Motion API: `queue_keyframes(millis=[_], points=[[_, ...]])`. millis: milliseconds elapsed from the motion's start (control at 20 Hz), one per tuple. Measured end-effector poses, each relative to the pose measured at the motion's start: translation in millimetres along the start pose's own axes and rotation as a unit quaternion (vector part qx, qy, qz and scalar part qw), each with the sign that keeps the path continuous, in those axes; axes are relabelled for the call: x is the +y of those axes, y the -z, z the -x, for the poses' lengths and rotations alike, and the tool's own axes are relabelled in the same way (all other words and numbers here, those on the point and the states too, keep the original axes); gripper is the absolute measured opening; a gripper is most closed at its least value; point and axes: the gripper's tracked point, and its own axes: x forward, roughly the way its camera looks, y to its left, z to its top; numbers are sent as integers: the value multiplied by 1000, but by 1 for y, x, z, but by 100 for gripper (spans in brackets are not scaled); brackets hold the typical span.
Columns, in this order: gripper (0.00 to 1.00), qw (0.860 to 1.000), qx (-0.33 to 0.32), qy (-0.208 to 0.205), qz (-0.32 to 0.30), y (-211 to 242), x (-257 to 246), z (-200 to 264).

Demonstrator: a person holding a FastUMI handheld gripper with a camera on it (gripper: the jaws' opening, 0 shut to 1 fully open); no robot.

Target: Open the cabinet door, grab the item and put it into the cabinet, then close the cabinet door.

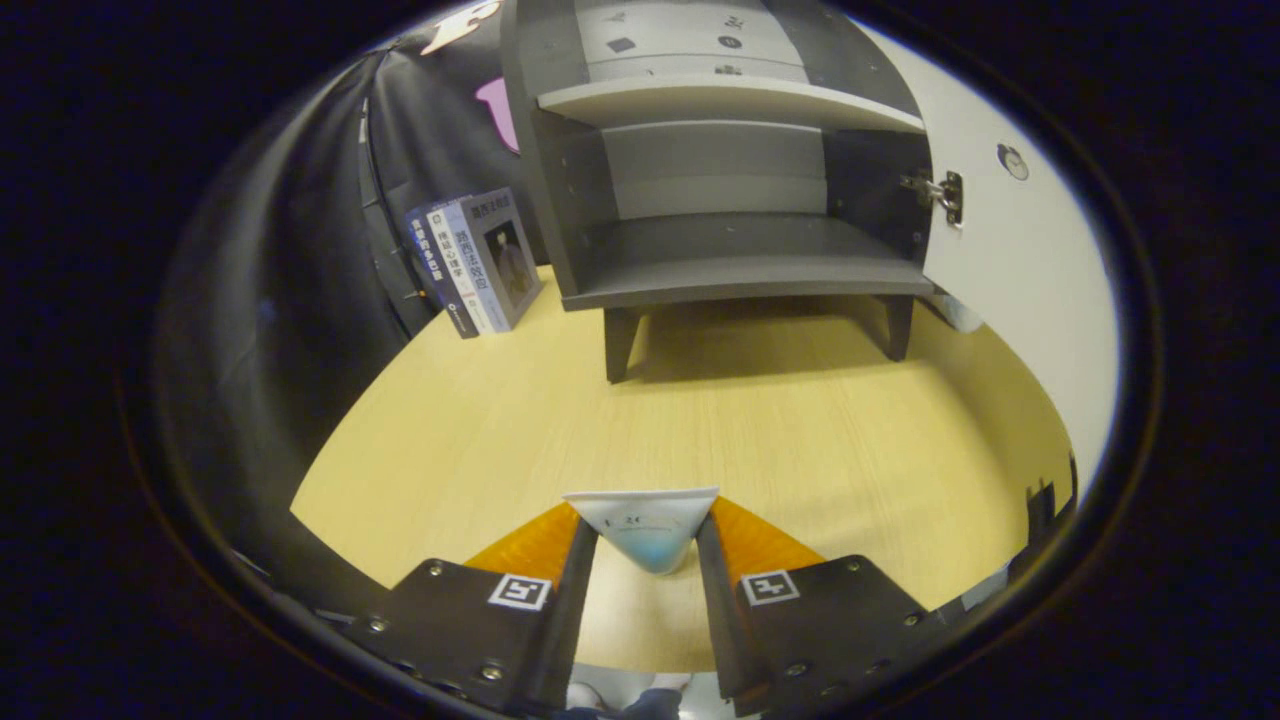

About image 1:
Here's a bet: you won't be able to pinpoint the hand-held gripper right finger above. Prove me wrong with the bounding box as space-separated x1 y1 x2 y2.
695 496 946 717

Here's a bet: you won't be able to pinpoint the grey cover book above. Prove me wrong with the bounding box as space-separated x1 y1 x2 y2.
458 187 544 333

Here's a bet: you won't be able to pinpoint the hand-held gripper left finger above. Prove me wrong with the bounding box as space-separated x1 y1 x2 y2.
340 502 601 716

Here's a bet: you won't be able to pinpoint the white and blue tube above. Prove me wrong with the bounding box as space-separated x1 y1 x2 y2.
563 487 721 576

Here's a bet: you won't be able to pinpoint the dark blue book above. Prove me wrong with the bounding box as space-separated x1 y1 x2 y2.
405 205 479 339

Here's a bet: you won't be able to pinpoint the metal door hinge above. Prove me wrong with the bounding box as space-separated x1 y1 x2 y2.
898 170 964 227

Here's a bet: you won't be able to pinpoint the black backdrop cloth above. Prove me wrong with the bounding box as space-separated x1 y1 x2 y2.
160 0 561 601

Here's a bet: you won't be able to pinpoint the white spine book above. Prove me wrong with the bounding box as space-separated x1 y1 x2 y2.
428 198 498 335

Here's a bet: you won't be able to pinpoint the grey cabinet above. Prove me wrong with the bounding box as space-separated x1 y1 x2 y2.
500 0 941 384

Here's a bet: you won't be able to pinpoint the person's clothing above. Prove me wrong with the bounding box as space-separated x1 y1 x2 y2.
565 672 721 720

